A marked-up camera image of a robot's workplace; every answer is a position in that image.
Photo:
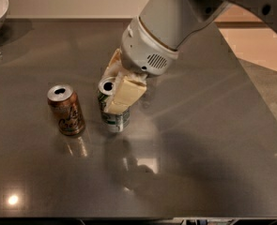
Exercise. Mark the orange LaCroix can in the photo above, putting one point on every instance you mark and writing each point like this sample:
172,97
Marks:
65,106

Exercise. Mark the green white 7up can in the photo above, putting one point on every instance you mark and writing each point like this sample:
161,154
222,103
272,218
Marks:
114,122

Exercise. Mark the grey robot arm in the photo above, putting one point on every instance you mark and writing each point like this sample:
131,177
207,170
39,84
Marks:
172,22

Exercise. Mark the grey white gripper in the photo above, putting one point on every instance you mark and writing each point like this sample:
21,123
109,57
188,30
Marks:
142,49

